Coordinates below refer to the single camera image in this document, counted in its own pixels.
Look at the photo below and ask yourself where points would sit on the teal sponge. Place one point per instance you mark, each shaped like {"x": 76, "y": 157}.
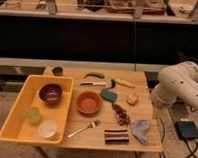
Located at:
{"x": 108, "y": 95}

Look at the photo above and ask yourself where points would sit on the orange bowl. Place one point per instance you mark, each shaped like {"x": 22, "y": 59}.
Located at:
{"x": 88, "y": 102}

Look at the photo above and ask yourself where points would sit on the white plastic cup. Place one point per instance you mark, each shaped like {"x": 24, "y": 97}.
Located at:
{"x": 47, "y": 129}

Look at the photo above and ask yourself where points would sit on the yellow handled brush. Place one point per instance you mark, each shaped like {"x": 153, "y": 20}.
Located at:
{"x": 112, "y": 82}

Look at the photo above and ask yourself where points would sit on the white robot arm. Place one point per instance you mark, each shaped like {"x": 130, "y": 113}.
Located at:
{"x": 176, "y": 81}

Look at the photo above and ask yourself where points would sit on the small dark cup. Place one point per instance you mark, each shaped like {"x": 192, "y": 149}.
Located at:
{"x": 57, "y": 71}

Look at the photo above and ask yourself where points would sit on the black foot pedal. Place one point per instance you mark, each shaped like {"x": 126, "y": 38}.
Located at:
{"x": 186, "y": 130}

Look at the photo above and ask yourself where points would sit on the orange sponge block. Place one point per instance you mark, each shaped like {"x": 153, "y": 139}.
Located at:
{"x": 132, "y": 98}

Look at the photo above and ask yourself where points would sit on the green pepper toy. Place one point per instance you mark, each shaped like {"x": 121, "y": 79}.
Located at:
{"x": 95, "y": 74}

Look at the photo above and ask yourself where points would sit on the yellow plastic bin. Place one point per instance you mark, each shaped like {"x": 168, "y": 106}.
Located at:
{"x": 17, "y": 129}

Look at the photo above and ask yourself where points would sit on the grey blue towel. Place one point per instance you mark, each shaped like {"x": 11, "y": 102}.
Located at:
{"x": 139, "y": 129}

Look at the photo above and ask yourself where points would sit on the brown grape bunch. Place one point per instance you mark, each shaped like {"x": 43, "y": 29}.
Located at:
{"x": 121, "y": 115}

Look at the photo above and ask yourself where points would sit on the purple bowl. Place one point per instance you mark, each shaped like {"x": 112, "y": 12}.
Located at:
{"x": 51, "y": 93}

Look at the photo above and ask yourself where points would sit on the silver fork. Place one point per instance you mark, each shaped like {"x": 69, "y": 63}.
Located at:
{"x": 92, "y": 124}

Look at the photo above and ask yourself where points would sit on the green plastic cup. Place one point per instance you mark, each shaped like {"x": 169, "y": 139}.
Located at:
{"x": 32, "y": 115}

